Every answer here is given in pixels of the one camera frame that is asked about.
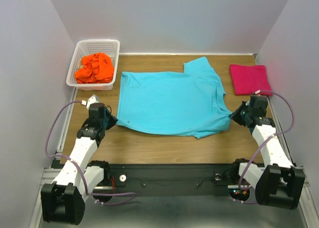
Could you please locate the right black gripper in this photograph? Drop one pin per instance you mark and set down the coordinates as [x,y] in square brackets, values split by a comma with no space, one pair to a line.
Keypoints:
[234,115]

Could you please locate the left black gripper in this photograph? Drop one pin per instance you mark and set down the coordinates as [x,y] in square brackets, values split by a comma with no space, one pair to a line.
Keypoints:
[112,119]

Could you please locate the cyan blue t-shirt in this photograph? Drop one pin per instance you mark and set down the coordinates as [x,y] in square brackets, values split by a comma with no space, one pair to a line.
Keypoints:
[188,103]

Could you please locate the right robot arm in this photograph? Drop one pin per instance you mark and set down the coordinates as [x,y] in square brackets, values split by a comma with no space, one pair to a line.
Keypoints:
[280,183]

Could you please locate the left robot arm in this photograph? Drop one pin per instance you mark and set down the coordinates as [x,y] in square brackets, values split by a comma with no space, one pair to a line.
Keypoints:
[63,200]

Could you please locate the folded magenta t-shirt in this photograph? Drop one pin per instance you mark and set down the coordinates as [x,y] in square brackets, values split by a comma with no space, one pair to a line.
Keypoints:
[249,79]

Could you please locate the orange t-shirt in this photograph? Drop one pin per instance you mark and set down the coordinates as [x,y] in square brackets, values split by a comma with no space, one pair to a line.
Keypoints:
[95,68]

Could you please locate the white plastic laundry basket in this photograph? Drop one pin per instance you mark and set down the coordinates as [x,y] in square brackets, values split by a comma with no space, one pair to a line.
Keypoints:
[110,47]

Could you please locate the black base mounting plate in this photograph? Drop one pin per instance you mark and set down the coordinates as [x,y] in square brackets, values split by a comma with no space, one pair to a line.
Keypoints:
[172,180]

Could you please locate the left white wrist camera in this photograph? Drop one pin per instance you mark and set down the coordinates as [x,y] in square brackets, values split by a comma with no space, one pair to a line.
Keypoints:
[92,100]

